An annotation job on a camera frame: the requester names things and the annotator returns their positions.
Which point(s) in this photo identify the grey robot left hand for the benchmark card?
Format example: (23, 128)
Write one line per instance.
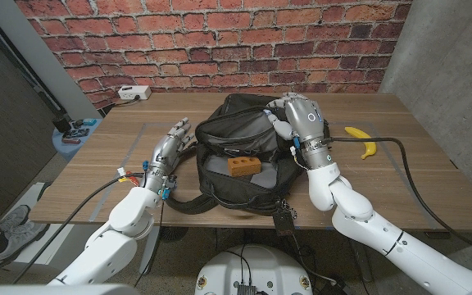
(166, 153)

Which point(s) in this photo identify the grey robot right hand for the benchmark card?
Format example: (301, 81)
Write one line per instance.
(305, 119)

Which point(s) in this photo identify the orange toy brick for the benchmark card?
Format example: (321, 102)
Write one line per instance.
(244, 166)

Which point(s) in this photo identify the black backpack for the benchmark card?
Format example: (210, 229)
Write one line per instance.
(236, 192)

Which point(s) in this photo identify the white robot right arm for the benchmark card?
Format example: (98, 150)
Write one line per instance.
(383, 237)

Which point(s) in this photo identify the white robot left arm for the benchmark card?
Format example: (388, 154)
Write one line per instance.
(117, 241)

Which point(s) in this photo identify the yellow banana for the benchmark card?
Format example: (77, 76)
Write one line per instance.
(363, 137)

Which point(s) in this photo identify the small teal item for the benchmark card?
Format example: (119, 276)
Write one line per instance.
(89, 121)

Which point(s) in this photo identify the white power strip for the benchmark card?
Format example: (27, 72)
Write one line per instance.
(133, 92)

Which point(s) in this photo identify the black round floor object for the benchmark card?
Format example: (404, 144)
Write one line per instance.
(174, 234)

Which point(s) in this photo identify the flat black device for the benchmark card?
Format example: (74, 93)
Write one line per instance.
(76, 133)

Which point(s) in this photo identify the small red device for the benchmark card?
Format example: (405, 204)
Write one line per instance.
(71, 141)

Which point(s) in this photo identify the blue round stool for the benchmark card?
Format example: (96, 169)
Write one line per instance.
(70, 149)

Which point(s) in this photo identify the black luggage tag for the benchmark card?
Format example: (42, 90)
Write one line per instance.
(284, 221)

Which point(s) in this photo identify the black cup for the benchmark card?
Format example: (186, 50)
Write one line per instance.
(61, 123)

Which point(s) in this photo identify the grey metal table leg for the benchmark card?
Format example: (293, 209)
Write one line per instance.
(363, 268)
(148, 262)

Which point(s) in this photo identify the red brick printed backdrop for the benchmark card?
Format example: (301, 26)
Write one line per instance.
(219, 41)

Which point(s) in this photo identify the white floor platform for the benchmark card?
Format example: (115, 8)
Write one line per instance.
(35, 192)

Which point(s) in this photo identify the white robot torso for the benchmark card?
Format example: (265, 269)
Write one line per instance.
(260, 266)

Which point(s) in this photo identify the grey sneaker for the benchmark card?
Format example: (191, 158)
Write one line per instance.
(10, 246)
(14, 217)

